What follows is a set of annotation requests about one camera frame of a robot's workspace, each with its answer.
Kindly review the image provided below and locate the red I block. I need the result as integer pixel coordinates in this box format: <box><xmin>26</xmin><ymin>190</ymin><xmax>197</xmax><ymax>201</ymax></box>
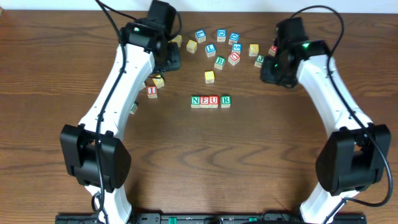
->
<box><xmin>146</xmin><ymin>86</ymin><xmax>157</xmax><ymax>98</ymax></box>

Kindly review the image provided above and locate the green N block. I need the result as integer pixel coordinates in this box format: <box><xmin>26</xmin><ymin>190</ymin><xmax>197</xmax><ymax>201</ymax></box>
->
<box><xmin>190</xmin><ymin>96</ymin><xmax>200</xmax><ymax>108</ymax></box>

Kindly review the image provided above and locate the red E block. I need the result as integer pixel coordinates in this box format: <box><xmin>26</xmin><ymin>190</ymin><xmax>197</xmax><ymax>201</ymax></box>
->
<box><xmin>200</xmin><ymin>96</ymin><xmax>210</xmax><ymax>108</ymax></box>

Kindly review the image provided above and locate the red u block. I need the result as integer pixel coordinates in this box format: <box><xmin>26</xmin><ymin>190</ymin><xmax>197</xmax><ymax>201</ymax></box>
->
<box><xmin>228</xmin><ymin>52</ymin><xmax>241</xmax><ymax>66</ymax></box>
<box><xmin>209</xmin><ymin>95</ymin><xmax>219</xmax><ymax>108</ymax></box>

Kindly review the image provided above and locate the green R block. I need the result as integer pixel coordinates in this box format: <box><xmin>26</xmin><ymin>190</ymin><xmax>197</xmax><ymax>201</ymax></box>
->
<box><xmin>220</xmin><ymin>95</ymin><xmax>231</xmax><ymax>108</ymax></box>

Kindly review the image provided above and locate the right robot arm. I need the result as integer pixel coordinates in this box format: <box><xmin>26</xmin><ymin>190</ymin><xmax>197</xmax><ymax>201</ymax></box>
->
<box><xmin>261</xmin><ymin>17</ymin><xmax>392</xmax><ymax>223</ymax></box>

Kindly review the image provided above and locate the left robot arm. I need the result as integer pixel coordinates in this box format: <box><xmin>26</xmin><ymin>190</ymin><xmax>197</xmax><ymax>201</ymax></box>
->
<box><xmin>55</xmin><ymin>1</ymin><xmax>180</xmax><ymax>223</ymax></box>

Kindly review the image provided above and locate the red M block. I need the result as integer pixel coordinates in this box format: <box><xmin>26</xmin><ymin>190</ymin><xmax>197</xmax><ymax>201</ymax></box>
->
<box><xmin>268</xmin><ymin>45</ymin><xmax>277</xmax><ymax>57</ymax></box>

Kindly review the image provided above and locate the yellow block top row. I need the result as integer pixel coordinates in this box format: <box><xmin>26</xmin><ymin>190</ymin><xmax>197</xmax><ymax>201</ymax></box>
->
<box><xmin>171</xmin><ymin>35</ymin><xmax>182</xmax><ymax>48</ymax></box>

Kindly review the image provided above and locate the green J block right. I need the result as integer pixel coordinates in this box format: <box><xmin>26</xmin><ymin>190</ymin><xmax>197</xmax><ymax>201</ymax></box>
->
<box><xmin>254</xmin><ymin>55</ymin><xmax>264</xmax><ymax>68</ymax></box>

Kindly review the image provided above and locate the yellow block centre left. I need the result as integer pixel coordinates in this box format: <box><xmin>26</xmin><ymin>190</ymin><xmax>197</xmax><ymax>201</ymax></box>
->
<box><xmin>152</xmin><ymin>75</ymin><xmax>165</xmax><ymax>88</ymax></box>

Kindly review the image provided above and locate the yellow Q block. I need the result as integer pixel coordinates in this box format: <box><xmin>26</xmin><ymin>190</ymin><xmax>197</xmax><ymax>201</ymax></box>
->
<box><xmin>186</xmin><ymin>40</ymin><xmax>198</xmax><ymax>54</ymax></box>

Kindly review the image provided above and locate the yellow K block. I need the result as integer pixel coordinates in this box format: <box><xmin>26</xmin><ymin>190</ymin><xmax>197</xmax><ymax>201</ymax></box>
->
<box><xmin>249</xmin><ymin>44</ymin><xmax>259</xmax><ymax>57</ymax></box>

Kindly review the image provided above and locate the blue L block top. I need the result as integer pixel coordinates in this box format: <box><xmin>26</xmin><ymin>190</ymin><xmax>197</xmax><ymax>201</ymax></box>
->
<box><xmin>195</xmin><ymin>29</ymin><xmax>206</xmax><ymax>43</ymax></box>

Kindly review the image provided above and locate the blue l block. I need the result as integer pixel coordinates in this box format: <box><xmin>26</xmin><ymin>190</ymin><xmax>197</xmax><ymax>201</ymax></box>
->
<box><xmin>205</xmin><ymin>44</ymin><xmax>216</xmax><ymax>57</ymax></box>
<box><xmin>195</xmin><ymin>29</ymin><xmax>206</xmax><ymax>43</ymax></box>

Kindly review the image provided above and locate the yellow S block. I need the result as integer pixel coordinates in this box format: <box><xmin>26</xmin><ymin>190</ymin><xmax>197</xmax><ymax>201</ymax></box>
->
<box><xmin>205</xmin><ymin>71</ymin><xmax>215</xmax><ymax>83</ymax></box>

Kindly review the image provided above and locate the red U block tilted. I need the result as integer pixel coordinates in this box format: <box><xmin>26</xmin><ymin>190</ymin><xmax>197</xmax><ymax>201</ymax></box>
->
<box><xmin>228</xmin><ymin>52</ymin><xmax>241</xmax><ymax>66</ymax></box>

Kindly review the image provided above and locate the blue 5 block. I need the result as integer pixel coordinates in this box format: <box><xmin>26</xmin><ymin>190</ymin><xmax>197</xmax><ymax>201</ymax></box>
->
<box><xmin>231</xmin><ymin>43</ymin><xmax>242</xmax><ymax>55</ymax></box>

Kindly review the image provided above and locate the green B block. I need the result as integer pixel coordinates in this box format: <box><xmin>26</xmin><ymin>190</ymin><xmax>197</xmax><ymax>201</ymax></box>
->
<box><xmin>214</xmin><ymin>56</ymin><xmax>226</xmax><ymax>70</ymax></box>

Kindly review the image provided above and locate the blue D block tilted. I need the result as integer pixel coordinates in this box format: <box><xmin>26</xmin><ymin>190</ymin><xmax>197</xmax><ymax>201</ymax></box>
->
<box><xmin>228</xmin><ymin>32</ymin><xmax>240</xmax><ymax>45</ymax></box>

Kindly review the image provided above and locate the green 4 block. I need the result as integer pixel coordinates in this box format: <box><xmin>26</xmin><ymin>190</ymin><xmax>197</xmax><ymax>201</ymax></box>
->
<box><xmin>130</xmin><ymin>102</ymin><xmax>138</xmax><ymax>114</ymax></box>

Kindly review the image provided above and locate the left black cable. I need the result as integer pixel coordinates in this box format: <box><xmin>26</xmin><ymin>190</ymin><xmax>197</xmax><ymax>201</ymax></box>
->
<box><xmin>90</xmin><ymin>0</ymin><xmax>183</xmax><ymax>224</ymax></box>

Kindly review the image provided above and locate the black cable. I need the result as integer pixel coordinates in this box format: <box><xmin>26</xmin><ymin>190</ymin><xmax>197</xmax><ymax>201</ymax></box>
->
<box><xmin>90</xmin><ymin>0</ymin><xmax>183</xmax><ymax>224</ymax></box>
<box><xmin>289</xmin><ymin>4</ymin><xmax>394</xmax><ymax>224</ymax></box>

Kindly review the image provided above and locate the right black cable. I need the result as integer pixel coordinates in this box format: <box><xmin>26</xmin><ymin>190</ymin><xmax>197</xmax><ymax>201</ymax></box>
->
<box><xmin>289</xmin><ymin>4</ymin><xmax>394</xmax><ymax>224</ymax></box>

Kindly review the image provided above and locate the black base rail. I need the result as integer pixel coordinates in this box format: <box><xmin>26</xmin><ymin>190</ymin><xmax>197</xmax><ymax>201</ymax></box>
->
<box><xmin>55</xmin><ymin>213</ymin><xmax>367</xmax><ymax>224</ymax></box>

